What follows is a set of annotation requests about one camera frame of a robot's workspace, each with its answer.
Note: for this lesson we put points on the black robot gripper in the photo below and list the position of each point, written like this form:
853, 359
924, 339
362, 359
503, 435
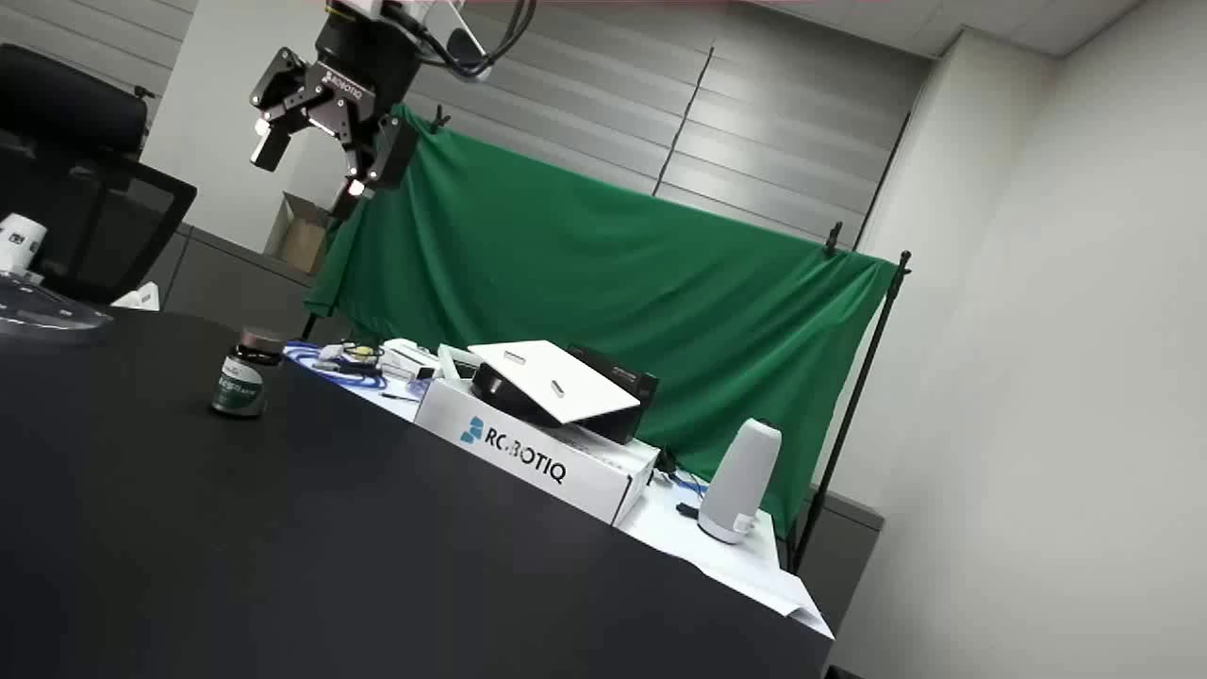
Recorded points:
345, 90

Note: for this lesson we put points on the dark green bottle tan cap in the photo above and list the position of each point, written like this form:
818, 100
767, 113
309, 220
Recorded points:
242, 378

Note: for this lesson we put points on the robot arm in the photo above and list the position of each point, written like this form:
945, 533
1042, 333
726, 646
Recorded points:
441, 39

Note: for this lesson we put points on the cardboard box in background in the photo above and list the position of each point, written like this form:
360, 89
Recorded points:
298, 236

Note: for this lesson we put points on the white tissue item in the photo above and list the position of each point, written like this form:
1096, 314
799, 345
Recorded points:
143, 299

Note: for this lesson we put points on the white items clutter on table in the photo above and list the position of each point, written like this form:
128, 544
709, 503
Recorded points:
394, 367

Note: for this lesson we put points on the black office chair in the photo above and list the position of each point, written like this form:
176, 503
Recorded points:
74, 158

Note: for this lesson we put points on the white cup at left edge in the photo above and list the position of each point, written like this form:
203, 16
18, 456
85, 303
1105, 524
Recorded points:
18, 241

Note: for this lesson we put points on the black box with white lid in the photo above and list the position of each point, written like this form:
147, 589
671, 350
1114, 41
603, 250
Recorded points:
564, 386

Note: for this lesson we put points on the white Robotiq cardboard box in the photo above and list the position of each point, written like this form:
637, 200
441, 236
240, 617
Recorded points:
570, 464

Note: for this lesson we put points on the green backdrop cloth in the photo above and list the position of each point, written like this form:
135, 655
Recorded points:
731, 320

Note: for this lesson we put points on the black backdrop stand pole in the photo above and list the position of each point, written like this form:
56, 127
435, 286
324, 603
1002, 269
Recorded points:
853, 392

